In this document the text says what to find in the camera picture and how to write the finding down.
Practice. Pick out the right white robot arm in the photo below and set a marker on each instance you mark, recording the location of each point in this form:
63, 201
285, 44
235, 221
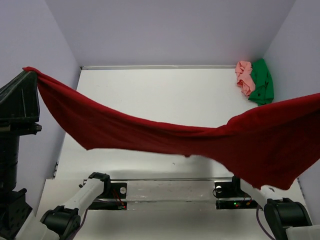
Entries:
287, 219

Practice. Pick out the green t-shirt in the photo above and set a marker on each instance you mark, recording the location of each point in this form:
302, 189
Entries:
264, 87

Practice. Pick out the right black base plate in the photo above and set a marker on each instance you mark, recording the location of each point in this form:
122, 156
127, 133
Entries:
229, 196

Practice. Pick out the red t-shirt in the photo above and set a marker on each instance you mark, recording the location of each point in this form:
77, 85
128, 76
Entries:
270, 145

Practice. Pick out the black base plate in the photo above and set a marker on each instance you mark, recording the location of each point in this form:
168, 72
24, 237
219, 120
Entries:
229, 196
114, 200

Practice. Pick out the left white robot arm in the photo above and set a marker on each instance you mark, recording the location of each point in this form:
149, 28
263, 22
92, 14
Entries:
63, 208

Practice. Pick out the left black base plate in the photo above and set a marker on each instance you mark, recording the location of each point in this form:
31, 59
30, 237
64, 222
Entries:
114, 200

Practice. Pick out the pink t-shirt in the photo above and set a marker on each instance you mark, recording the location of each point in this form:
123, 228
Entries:
244, 81

